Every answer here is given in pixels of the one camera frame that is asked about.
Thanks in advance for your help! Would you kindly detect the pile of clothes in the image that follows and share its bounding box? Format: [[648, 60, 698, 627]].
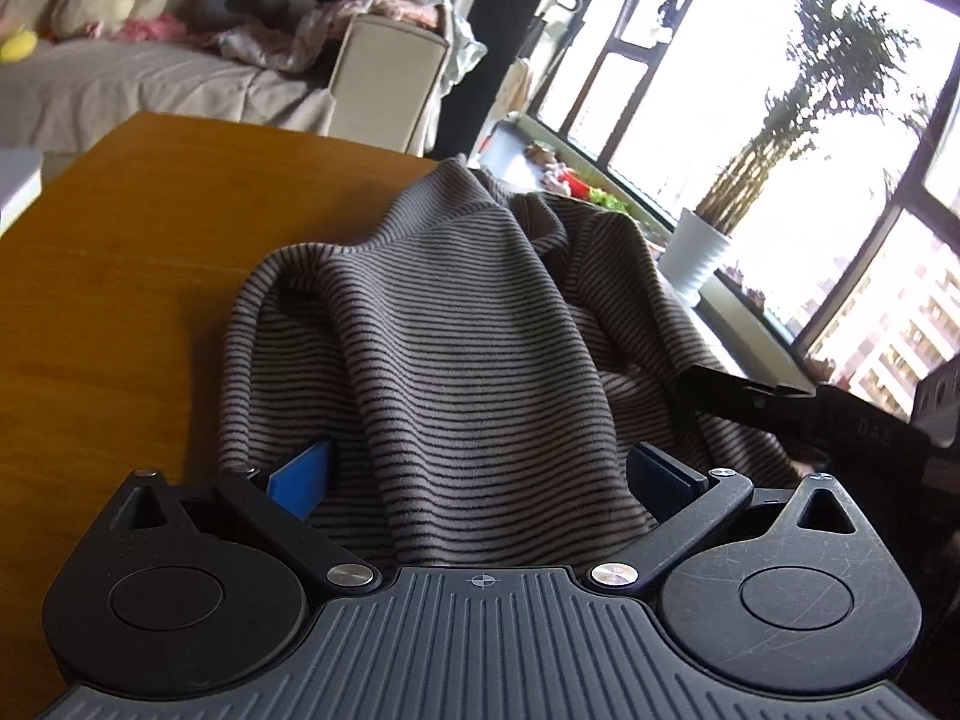
[[213, 0, 487, 94]]

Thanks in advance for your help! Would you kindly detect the white side cabinet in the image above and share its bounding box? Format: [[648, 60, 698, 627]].
[[0, 148, 44, 234]]

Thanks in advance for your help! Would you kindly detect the green plant tray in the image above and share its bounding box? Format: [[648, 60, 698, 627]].
[[587, 187, 630, 215]]

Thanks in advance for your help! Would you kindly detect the white plant pot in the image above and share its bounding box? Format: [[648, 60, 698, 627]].
[[658, 210, 731, 307]]

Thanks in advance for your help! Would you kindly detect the grey striped sweater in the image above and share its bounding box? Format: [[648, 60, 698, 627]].
[[220, 160, 797, 569]]

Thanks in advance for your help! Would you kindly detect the small yellow lemon toy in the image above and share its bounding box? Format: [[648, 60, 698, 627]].
[[0, 26, 39, 65]]

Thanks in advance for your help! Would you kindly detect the beige covered sofa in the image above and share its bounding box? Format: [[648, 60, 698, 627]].
[[2, 0, 449, 164]]

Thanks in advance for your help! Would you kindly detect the tall bamboo plant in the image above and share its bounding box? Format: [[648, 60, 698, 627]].
[[695, 0, 919, 236]]

